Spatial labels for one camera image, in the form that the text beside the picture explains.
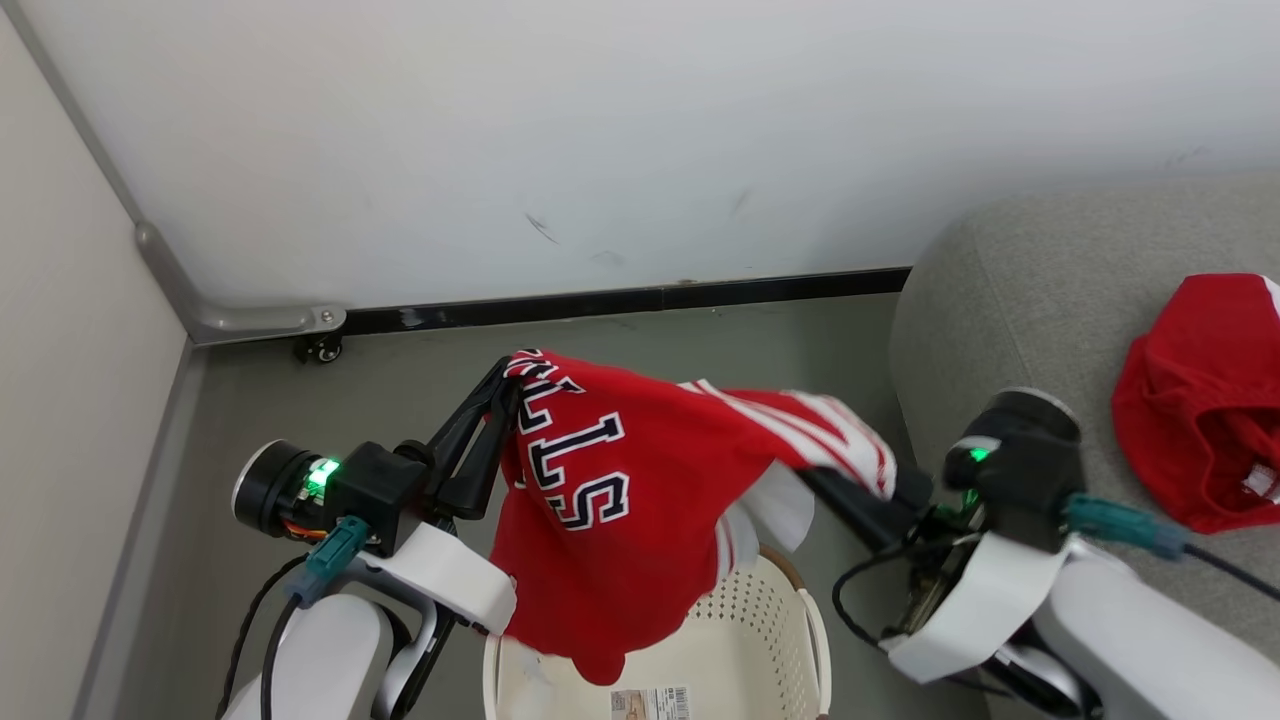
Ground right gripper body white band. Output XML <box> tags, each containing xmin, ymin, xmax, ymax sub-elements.
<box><xmin>880</xmin><ymin>498</ymin><xmax>1069</xmax><ymax>686</ymax></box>

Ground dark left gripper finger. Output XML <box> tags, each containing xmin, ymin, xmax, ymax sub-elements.
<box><xmin>437</xmin><ymin>385</ymin><xmax>523</xmax><ymax>521</ymax></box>
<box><xmin>428</xmin><ymin>357</ymin><xmax>513</xmax><ymax>471</ymax></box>

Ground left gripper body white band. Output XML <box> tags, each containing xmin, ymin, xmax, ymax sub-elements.
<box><xmin>232</xmin><ymin>438</ymin><xmax>518</xmax><ymax>637</ymax></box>

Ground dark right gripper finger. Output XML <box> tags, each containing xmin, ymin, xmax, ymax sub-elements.
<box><xmin>885</xmin><ymin>460</ymin><xmax>935</xmax><ymax>511</ymax></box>
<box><xmin>798</xmin><ymin>465</ymin><xmax>909</xmax><ymax>553</ymax></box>

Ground red basketball jersey with lettering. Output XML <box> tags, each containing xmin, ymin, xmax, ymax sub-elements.
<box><xmin>489</xmin><ymin>348</ymin><xmax>898</xmax><ymax>687</ymax></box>

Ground red shorts with white stripe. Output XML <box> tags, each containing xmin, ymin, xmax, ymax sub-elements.
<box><xmin>1112</xmin><ymin>272</ymin><xmax>1280</xmax><ymax>535</ymax></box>

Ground beige perforated plastic laundry basket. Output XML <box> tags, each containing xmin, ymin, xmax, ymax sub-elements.
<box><xmin>482</xmin><ymin>545</ymin><xmax>832</xmax><ymax>720</ymax></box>

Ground paper label sticker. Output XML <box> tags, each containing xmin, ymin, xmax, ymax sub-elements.
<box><xmin>610</xmin><ymin>686</ymin><xmax>692</xmax><ymax>720</ymax></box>

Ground grey fabric sofa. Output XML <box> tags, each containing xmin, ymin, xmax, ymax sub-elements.
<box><xmin>888</xmin><ymin>172</ymin><xmax>1280</xmax><ymax>666</ymax></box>

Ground black baseboard strip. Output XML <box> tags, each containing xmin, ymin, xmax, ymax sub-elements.
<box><xmin>343</xmin><ymin>266</ymin><xmax>913</xmax><ymax>337</ymax></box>

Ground left arm teal-plug black cable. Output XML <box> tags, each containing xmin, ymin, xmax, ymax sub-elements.
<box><xmin>260</xmin><ymin>515</ymin><xmax>373</xmax><ymax>720</ymax></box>

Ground arm teal-plug black cable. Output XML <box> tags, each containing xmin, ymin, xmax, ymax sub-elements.
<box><xmin>1062</xmin><ymin>493</ymin><xmax>1280</xmax><ymax>603</ymax></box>
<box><xmin>260</xmin><ymin>515</ymin><xmax>373</xmax><ymax>720</ymax></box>

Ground right arm teal-plug black cable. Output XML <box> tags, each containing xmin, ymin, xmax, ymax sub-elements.
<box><xmin>1062</xmin><ymin>493</ymin><xmax>1280</xmax><ymax>603</ymax></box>

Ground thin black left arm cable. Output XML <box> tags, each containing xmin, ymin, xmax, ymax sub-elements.
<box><xmin>215</xmin><ymin>553</ymin><xmax>309</xmax><ymax>720</ymax></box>

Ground grey metal corner bracket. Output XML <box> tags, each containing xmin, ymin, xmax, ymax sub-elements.
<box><xmin>133</xmin><ymin>221</ymin><xmax>348</xmax><ymax>348</ymax></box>

